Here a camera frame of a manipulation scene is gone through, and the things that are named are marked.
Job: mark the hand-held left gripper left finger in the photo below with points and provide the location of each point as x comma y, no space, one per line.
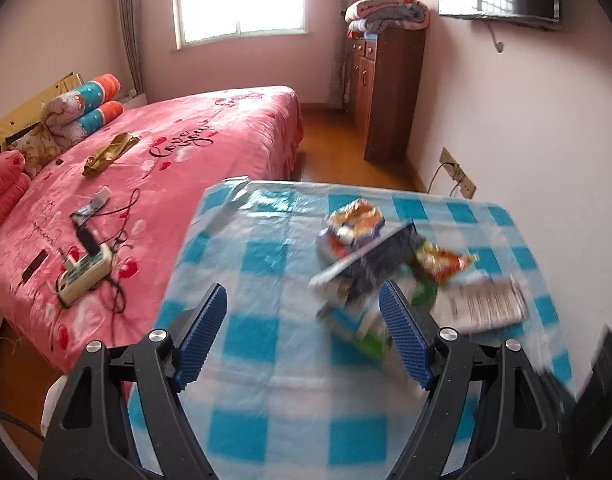
203,330

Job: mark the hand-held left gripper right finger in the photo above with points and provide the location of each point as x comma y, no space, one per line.
403,335

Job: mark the white blue green packet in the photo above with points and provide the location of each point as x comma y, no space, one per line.
366,332

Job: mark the dark purple packet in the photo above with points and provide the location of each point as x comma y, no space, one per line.
376,260

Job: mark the orange snack wrapper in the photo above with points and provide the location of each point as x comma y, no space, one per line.
441,260

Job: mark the white green wipes packet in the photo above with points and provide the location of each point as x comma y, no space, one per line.
486,305

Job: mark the purple orange tissue pack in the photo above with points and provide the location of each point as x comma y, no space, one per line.
356,217

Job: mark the blue white checked tablecloth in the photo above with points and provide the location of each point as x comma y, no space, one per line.
286,270

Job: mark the beige power strip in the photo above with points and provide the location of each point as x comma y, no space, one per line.
83,275

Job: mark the black charger plug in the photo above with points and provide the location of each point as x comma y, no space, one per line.
87,240

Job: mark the white phone on bed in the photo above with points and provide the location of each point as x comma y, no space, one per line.
93,205

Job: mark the gold cloth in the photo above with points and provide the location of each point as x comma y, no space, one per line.
108,155

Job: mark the bed with pink sheet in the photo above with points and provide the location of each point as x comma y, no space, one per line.
210,125

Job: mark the orange teal bolster pillow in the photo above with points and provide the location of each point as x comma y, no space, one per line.
103,114
103,87

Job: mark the brown wooden cabinet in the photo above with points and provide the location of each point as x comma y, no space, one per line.
386,95

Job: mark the brown patterned pillow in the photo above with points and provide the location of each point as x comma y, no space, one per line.
35,150

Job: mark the pink pillow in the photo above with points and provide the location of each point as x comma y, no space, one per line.
3,185

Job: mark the yellow headboard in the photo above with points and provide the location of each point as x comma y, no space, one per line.
20,110

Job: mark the grey patterned curtain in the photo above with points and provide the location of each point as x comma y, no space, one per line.
130,25
340,50

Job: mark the folded pink grey quilt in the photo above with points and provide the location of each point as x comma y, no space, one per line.
386,15

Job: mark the beige wall outlet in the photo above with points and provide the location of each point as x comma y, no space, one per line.
458,172

